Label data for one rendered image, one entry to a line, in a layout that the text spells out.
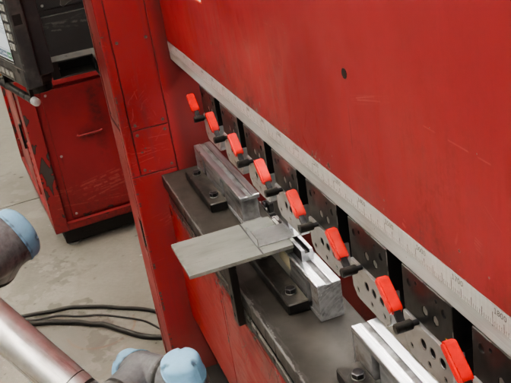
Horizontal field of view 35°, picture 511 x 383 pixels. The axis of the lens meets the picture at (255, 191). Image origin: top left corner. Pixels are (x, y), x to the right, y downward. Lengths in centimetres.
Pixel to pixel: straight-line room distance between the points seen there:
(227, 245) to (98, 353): 164
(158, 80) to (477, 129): 182
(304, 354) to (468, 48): 97
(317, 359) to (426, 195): 69
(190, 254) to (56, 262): 241
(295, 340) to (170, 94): 117
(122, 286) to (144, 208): 118
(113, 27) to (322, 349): 132
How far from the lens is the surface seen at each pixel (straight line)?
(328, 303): 186
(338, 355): 177
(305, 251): 193
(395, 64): 116
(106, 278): 407
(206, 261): 194
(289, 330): 187
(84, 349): 359
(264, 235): 200
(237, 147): 199
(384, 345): 163
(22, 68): 275
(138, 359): 154
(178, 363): 147
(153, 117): 273
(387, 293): 132
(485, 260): 108
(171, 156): 279
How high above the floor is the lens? 194
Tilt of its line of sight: 25 degrees down
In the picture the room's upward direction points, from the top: 9 degrees counter-clockwise
